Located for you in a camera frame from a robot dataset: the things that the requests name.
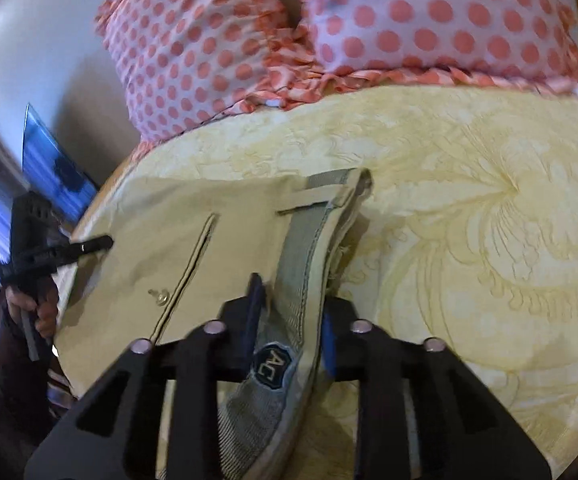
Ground beige khaki pants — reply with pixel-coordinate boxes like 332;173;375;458
56;168;373;479

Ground person's left hand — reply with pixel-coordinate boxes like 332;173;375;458
6;278;59;339

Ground black flat screen television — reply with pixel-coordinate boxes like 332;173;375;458
22;104;99;224

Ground cream floral bedspread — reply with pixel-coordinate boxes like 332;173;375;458
67;81;578;480

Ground pink polka dot pillow back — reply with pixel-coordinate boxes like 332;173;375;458
95;0;324;160

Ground pink polka dot pillow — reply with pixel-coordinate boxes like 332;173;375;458
303;0;578;81
95;0;324;160

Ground pink polka dot pillow front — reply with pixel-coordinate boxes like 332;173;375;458
303;0;578;81

